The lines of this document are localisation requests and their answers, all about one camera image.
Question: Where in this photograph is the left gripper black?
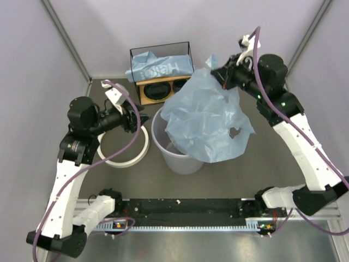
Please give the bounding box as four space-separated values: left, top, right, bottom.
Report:
90 98 152 134

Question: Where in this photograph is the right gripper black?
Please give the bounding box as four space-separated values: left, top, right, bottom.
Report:
210 53 266 100

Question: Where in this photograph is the light blue trash bag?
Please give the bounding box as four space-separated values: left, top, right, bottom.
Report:
160 55 255 163
125 51 194 82

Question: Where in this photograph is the white trash bin rim ring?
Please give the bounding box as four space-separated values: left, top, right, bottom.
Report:
97 124 151 169

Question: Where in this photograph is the white grey trash bin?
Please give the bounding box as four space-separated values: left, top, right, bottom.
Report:
151 108 203 175

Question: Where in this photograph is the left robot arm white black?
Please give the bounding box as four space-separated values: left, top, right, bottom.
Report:
26 96 150 261

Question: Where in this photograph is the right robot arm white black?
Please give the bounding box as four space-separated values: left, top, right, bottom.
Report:
211 54 348 216

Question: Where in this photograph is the black plate green rim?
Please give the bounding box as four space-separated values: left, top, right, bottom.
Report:
143 82 171 101

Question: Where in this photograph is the dark blue mug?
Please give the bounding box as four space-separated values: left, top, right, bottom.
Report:
172 79 187 93

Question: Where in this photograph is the black wire wooden shelf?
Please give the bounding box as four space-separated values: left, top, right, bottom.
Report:
125 41 195 105

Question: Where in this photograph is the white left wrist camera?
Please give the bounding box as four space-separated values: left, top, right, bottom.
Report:
101 80 129 115

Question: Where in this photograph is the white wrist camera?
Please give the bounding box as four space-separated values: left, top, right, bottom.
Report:
101 80 129 115
236 34 256 66

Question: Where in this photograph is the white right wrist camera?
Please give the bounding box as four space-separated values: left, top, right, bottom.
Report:
236 34 256 66

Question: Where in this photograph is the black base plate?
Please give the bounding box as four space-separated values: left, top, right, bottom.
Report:
109 198 287 227

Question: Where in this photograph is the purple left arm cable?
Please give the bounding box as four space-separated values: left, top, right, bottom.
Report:
32 81 142 262

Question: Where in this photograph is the slotted grey cable duct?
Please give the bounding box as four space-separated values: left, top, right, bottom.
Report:
93 220 276 233

